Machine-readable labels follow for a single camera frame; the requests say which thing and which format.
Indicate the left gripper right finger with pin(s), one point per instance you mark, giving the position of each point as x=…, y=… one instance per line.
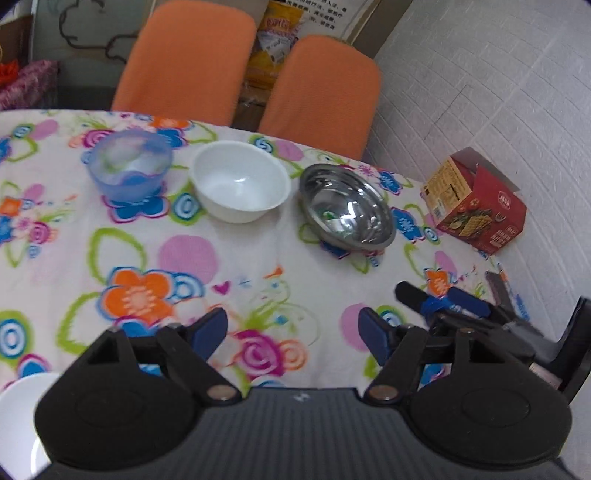
x=399, y=352

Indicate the floral tablecloth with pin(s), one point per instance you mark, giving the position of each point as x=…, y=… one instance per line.
x=73, y=265

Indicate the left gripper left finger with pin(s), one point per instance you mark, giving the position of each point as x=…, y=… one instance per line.
x=186, y=350

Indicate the white plate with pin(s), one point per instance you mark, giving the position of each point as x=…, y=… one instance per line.
x=22, y=453

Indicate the wall poster with text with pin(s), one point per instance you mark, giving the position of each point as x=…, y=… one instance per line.
x=336, y=18

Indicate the stainless steel bowl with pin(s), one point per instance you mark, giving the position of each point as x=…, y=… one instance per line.
x=344, y=210

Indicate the left orange chair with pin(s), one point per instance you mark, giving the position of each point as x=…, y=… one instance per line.
x=188, y=63

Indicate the translucent blue plastic bowl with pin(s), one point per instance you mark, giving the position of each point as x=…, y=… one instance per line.
x=130, y=165

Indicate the yellow snack bag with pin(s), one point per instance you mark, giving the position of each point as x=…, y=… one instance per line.
x=278, y=32

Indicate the orange chair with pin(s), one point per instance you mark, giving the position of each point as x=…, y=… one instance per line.
x=188, y=63
x=326, y=97

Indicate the white ceramic bowl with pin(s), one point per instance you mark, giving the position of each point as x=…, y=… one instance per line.
x=237, y=182

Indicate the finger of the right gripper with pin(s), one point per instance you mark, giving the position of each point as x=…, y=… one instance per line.
x=468, y=302
x=417, y=300

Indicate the right orange chair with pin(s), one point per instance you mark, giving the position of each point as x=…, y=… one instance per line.
x=326, y=97

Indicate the marker pen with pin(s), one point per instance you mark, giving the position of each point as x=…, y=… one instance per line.
x=504, y=293

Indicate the pink floral side table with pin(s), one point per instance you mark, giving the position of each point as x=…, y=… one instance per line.
x=35, y=87

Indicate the red cracker box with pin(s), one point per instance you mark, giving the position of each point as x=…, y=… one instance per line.
x=473, y=201

